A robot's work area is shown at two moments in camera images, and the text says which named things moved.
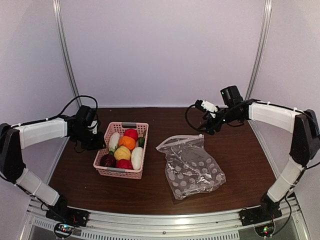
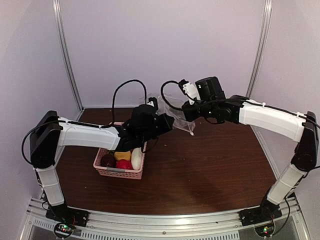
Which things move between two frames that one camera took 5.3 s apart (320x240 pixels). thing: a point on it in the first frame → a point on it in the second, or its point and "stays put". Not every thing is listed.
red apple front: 124,164 stays put
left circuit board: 63,230 stays put
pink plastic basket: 120,127 stays put
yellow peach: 122,152 stays put
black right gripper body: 210,121 → 192,115
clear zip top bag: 189,169 → 173,106
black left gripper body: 90,142 → 149,133
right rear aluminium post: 267,17 stays put
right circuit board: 265,231 stays put
